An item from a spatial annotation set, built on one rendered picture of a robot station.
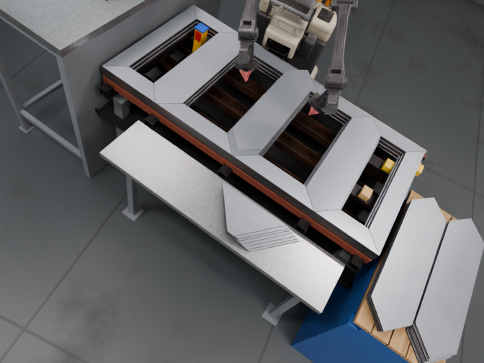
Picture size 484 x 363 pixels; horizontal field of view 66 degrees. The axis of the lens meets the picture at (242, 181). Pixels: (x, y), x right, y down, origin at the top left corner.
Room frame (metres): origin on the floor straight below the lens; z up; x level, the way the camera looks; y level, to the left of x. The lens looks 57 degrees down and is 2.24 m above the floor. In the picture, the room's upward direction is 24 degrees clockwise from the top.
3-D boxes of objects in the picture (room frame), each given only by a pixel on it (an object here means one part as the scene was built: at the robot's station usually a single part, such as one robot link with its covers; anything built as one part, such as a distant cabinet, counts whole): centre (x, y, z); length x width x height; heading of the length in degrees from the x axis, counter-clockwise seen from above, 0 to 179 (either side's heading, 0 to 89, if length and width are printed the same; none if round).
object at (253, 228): (0.77, -0.11, 0.77); 0.45 x 0.20 x 0.04; 77
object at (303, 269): (0.80, 0.03, 0.74); 1.20 x 0.26 x 0.03; 77
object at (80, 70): (1.65, 0.79, 0.51); 1.30 x 0.04 x 1.01; 167
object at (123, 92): (1.05, 0.08, 0.79); 1.56 x 0.09 x 0.06; 77
